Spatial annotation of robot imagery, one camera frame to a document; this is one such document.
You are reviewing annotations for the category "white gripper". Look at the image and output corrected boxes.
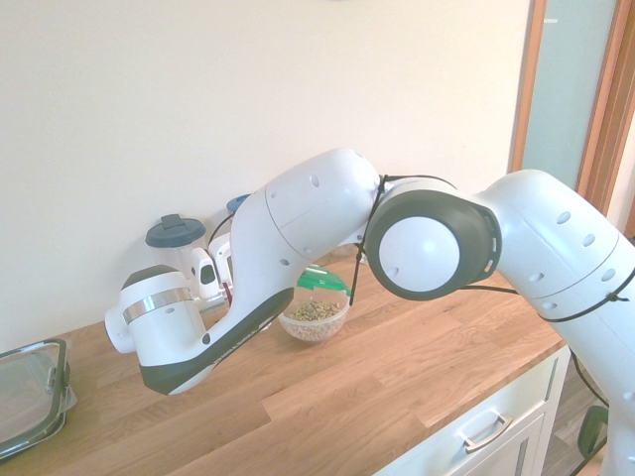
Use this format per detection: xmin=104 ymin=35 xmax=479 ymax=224
xmin=207 ymin=235 xmax=235 ymax=298

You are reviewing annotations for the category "clear pitcher dark grey lid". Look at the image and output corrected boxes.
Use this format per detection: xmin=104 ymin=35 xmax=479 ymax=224
xmin=145 ymin=213 xmax=208 ymax=272

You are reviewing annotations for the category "frosted pitcher blue lid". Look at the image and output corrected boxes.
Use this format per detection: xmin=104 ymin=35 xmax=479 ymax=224
xmin=226 ymin=193 xmax=253 ymax=216

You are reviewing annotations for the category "clear plastic food bowl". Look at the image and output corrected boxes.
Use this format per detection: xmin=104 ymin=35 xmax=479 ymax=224
xmin=277 ymin=292 xmax=350 ymax=344

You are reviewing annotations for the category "rectangular glass container grey lid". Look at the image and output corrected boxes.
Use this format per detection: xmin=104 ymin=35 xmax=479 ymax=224
xmin=0 ymin=337 xmax=75 ymax=462

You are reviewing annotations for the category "cereal rings heap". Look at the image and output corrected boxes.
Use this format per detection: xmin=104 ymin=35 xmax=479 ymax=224
xmin=287 ymin=298 xmax=343 ymax=322

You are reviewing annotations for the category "white kitchen cabinet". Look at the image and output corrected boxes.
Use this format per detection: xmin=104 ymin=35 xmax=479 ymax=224
xmin=376 ymin=344 xmax=572 ymax=476

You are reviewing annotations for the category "frosted glass door panel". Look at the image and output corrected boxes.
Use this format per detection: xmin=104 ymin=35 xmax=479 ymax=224
xmin=520 ymin=0 xmax=619 ymax=190

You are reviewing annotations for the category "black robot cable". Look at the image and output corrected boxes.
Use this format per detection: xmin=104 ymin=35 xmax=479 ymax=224
xmin=349 ymin=173 xmax=635 ymax=411

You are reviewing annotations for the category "metal drawer handle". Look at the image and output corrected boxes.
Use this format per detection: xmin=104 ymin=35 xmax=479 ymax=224
xmin=459 ymin=414 xmax=514 ymax=453

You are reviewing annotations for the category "dark green strap loop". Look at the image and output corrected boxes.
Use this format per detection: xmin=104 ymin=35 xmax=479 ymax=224
xmin=577 ymin=405 xmax=610 ymax=460

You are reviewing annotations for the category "wooden door frame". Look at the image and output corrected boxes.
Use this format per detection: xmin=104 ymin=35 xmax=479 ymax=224
xmin=510 ymin=0 xmax=635 ymax=217

